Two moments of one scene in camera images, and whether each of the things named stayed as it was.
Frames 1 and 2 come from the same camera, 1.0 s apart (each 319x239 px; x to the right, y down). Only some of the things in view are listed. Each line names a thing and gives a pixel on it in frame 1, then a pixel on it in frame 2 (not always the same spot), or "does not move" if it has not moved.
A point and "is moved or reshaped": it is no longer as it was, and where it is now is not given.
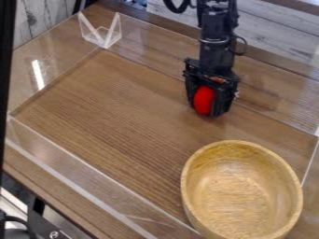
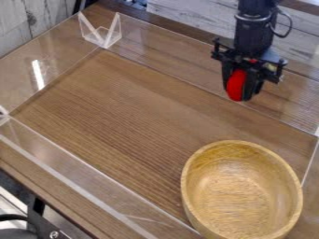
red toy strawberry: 202,98 is moved or reshaped
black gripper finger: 222,98 to 252,84
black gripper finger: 193,83 to 226,69
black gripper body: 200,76 to 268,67
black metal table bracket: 40,227 does not move
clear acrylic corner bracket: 102,36 does not move
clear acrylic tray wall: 98,118 does not move
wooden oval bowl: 240,192 does not move
